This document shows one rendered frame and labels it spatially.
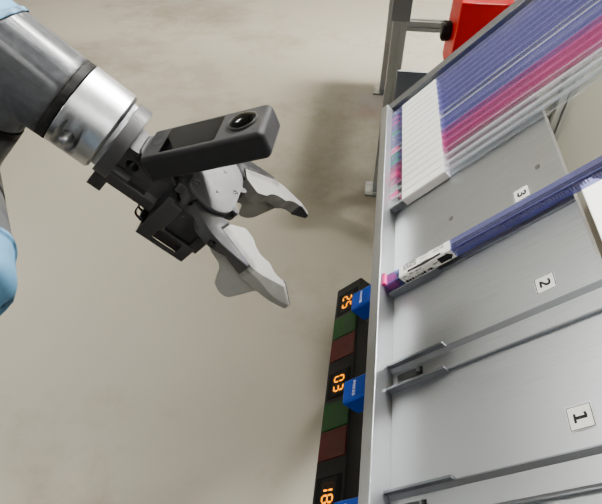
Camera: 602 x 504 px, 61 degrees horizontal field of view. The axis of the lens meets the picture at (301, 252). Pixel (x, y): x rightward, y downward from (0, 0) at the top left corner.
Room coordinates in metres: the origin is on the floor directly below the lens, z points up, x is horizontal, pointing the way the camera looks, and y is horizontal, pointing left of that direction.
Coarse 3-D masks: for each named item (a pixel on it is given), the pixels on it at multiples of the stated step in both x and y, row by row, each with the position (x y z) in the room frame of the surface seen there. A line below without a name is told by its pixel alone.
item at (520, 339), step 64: (448, 192) 0.44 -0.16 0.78; (512, 192) 0.38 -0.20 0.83; (512, 256) 0.30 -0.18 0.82; (576, 256) 0.27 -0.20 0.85; (448, 320) 0.27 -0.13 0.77; (512, 320) 0.24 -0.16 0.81; (576, 320) 0.22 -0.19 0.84; (448, 384) 0.21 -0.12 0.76; (512, 384) 0.19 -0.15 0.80; (576, 384) 0.17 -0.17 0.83; (448, 448) 0.16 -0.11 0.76; (512, 448) 0.15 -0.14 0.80; (576, 448) 0.13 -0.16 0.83
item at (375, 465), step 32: (384, 128) 0.64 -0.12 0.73; (384, 160) 0.56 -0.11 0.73; (384, 192) 0.50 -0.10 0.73; (384, 224) 0.44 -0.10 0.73; (384, 256) 0.39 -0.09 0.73; (384, 288) 0.34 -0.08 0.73; (384, 320) 0.30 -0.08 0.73; (384, 352) 0.27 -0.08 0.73; (384, 384) 0.24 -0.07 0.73; (384, 416) 0.21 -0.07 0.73; (384, 448) 0.18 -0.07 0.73; (384, 480) 0.16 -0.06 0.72
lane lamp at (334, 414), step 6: (336, 402) 0.26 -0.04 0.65; (342, 402) 0.26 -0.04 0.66; (324, 408) 0.26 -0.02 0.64; (330, 408) 0.26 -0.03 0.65; (336, 408) 0.25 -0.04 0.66; (342, 408) 0.25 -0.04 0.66; (348, 408) 0.25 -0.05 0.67; (324, 414) 0.25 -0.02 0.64; (330, 414) 0.25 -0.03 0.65; (336, 414) 0.25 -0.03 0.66; (342, 414) 0.24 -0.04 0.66; (348, 414) 0.24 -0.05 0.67; (324, 420) 0.25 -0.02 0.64; (330, 420) 0.24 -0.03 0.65; (336, 420) 0.24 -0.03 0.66; (342, 420) 0.24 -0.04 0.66; (324, 426) 0.24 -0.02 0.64; (330, 426) 0.24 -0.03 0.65; (336, 426) 0.23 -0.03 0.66
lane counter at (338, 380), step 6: (336, 372) 0.30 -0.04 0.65; (342, 372) 0.29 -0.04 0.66; (348, 372) 0.29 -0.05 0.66; (330, 378) 0.29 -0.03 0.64; (336, 378) 0.29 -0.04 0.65; (342, 378) 0.28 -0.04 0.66; (348, 378) 0.28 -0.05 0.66; (330, 384) 0.28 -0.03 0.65; (336, 384) 0.28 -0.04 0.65; (342, 384) 0.28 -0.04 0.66; (330, 390) 0.28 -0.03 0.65; (336, 390) 0.27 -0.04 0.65; (342, 390) 0.27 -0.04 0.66; (330, 396) 0.27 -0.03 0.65; (336, 396) 0.27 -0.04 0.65
